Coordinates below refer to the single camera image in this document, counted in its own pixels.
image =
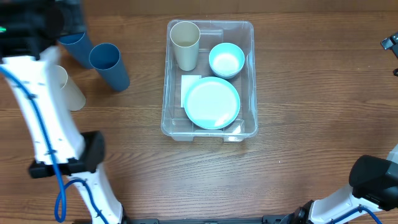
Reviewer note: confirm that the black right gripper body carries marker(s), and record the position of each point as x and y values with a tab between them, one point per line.
392	42

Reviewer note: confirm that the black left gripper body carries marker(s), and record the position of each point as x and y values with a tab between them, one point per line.
46	31

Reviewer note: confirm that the dark blue cup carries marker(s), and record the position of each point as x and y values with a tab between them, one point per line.
106	59
79	47

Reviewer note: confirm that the cream cup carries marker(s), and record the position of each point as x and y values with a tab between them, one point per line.
185	37
73	96

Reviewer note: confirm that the dark blue cup front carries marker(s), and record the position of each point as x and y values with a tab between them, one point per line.
106	59

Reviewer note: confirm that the cream cup front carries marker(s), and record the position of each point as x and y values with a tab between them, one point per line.
185	37

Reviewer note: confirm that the light blue bowl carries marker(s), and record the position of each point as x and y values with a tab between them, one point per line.
226	58

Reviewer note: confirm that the light blue plate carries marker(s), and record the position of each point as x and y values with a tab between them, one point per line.
212	103

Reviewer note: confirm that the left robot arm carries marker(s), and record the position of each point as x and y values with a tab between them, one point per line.
29	57

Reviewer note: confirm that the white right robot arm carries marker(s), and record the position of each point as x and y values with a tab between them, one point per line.
372	188

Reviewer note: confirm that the clear plastic storage bin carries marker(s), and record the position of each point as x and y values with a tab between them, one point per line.
175	123

